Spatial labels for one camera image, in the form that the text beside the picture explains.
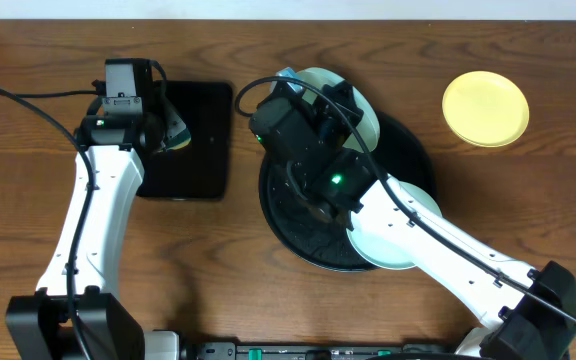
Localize green plate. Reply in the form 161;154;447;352
346;181;442;270
276;67;381;152

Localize green yellow sponge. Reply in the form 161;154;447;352
161;98;191;152

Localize yellow plate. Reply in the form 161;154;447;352
442;71;530;148

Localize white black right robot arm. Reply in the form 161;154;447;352
248;70;576;359

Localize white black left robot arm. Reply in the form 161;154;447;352
5;59;177;359

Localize round black tray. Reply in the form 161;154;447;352
259;112;441;272

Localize rectangular black tray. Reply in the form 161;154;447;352
137;81;233;200

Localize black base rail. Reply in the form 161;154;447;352
142;330;469;360

